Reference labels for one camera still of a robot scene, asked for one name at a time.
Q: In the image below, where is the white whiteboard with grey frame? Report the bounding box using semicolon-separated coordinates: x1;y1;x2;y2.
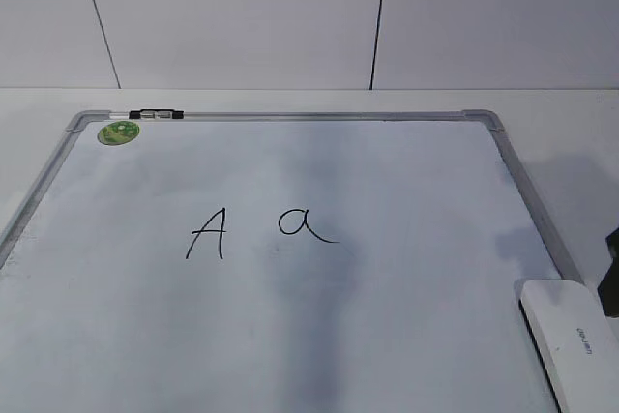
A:
1;110;586;412

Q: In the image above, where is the green round magnet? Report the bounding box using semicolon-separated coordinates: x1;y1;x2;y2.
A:
97;121;140;146

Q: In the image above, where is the black and clear marker holder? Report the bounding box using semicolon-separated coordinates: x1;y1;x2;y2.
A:
129;109;184;120

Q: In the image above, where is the white whiteboard eraser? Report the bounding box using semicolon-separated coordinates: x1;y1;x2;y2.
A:
518;280;618;412

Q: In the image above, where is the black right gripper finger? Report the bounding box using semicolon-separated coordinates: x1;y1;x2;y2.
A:
598;230;619;318

